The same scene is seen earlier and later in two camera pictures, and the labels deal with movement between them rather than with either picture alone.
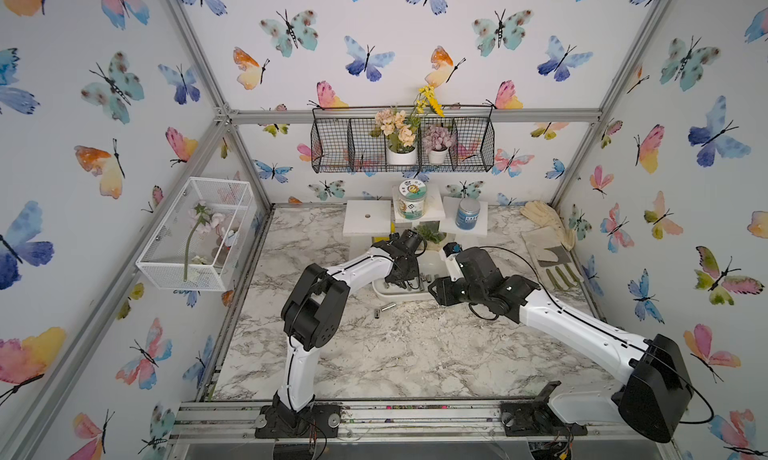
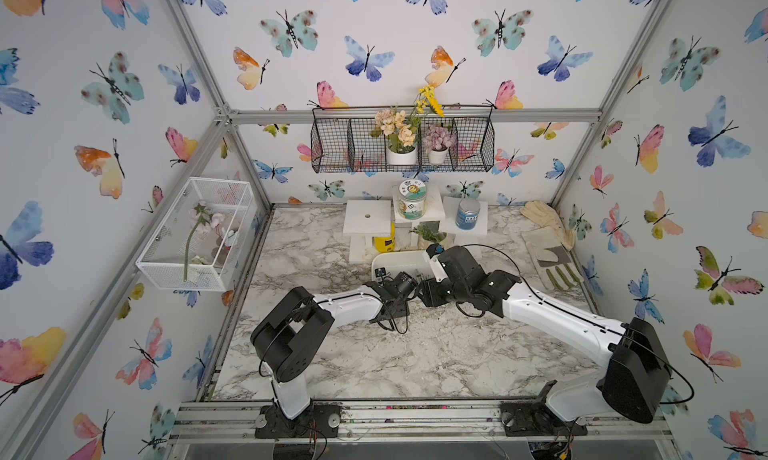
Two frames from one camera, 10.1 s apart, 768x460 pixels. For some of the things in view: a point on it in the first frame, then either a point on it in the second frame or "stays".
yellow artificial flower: [426, 96] stays
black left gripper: [413, 271] to [403, 311]
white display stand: [364, 220] stays
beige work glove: [546, 215] stays
